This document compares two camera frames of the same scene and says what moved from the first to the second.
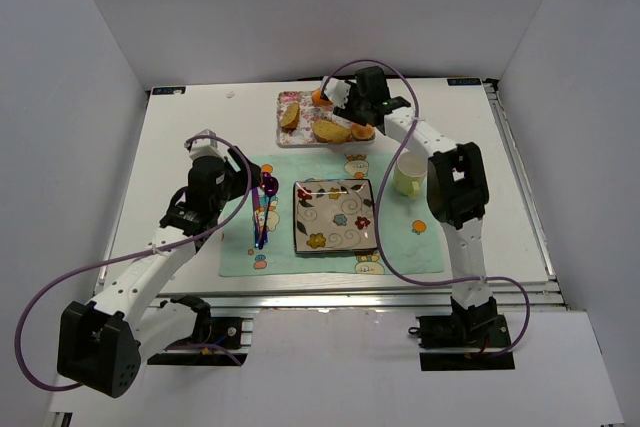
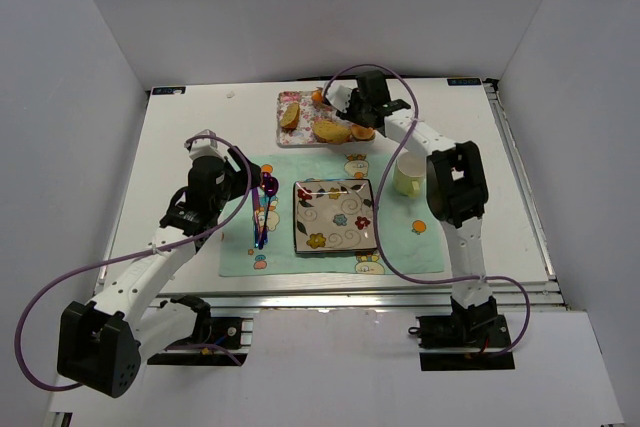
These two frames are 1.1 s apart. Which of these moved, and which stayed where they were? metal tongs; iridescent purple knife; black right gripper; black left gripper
Moved: metal tongs
Stayed: iridescent purple knife; black left gripper; black right gripper
